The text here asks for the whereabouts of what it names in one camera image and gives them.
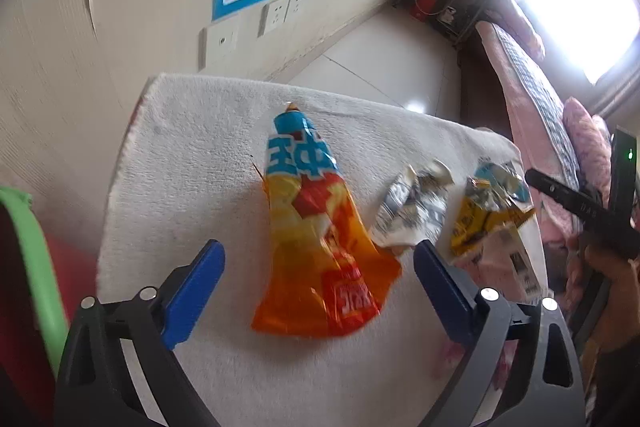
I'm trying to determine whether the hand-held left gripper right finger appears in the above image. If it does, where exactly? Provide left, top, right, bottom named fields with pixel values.
left=413, top=239, right=586, bottom=427

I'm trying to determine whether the purple pink folded blanket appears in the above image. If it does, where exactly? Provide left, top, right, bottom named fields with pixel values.
left=500, top=0, right=546, bottom=60

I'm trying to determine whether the white wall plate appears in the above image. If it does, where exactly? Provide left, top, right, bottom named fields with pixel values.
left=201, top=21, right=240, bottom=72

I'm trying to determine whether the silver crumpled wrapper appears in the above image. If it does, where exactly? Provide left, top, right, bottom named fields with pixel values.
left=371, top=158, right=455, bottom=257

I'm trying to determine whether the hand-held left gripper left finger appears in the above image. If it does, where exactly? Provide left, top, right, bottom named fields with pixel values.
left=52, top=238, right=226, bottom=427

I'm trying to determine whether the pink quilt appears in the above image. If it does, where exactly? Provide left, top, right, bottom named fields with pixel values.
left=562, top=97, right=616, bottom=208

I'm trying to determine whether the blue plaid quilt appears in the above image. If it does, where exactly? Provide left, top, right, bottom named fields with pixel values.
left=492, top=23, right=581, bottom=192

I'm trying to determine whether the orange chip bag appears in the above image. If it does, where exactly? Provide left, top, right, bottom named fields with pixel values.
left=250, top=104, right=403, bottom=339

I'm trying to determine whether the bed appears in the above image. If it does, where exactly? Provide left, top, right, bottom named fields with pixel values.
left=475, top=19, right=640, bottom=298

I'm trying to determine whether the white towel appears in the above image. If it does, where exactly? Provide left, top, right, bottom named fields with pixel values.
left=97, top=74, right=546, bottom=427

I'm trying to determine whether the yellow wrapper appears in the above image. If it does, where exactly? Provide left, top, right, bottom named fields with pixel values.
left=449, top=161, right=537, bottom=258

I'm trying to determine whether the red bin with green rim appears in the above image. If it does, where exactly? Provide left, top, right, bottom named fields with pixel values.
left=0, top=186, right=101, bottom=427

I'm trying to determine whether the person's right hand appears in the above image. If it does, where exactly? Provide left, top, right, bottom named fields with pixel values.
left=567, top=232, right=640, bottom=353

